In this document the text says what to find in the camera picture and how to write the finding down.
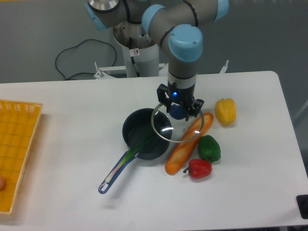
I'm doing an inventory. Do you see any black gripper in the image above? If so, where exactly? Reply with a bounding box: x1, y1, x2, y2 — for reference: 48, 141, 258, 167
156, 82, 204, 121

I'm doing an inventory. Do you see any toy baguette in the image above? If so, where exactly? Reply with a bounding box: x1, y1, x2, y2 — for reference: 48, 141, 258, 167
165, 113, 214, 175

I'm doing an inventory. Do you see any red bell pepper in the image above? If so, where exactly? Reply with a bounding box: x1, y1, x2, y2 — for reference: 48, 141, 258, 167
183, 159, 212, 179

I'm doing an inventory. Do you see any yellow woven basket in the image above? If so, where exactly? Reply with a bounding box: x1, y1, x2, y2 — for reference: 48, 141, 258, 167
0, 100, 43, 215

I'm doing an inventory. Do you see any green bell pepper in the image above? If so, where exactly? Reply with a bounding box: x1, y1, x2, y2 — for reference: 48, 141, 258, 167
198, 135, 221, 163

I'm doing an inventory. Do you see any dark blue saucepan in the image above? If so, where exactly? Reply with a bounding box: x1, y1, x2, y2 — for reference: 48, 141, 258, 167
98, 108, 169, 194

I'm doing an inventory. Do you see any black object table corner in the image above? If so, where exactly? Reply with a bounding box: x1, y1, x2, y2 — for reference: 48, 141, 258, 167
296, 194, 308, 219

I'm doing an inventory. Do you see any green onion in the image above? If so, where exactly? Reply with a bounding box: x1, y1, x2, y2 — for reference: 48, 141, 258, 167
98, 125, 168, 194

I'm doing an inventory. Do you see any yellow bell pepper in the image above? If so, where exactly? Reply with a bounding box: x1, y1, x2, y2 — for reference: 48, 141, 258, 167
214, 98, 236, 126

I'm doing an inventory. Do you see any black floor cable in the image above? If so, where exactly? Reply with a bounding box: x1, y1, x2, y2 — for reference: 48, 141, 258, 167
55, 38, 117, 80

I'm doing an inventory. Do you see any peach item in basket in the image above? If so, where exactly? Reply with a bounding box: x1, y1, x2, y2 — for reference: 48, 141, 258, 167
0, 175, 6, 191

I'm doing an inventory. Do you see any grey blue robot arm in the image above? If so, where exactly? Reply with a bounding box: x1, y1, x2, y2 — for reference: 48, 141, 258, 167
85, 0, 230, 120

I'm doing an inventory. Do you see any glass lid blue knob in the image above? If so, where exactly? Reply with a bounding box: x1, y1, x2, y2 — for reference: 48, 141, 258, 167
151, 103, 205, 143

